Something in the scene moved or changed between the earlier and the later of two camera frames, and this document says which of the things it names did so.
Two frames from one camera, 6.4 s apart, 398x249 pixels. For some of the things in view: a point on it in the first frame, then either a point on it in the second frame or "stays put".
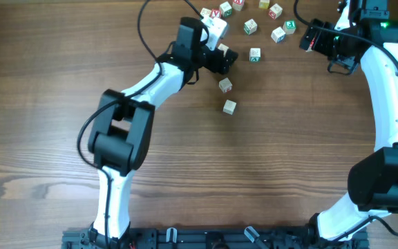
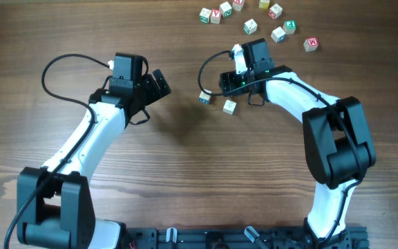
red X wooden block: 238,5 stays put
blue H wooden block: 224,48 to 204,97
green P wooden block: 250,26 stays put
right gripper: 325,33 to 227,81
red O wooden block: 275,11 stays put
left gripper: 218,61 to 147,91
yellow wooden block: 264,4 stays put
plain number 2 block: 229,107 stays put
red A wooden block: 215,13 stays put
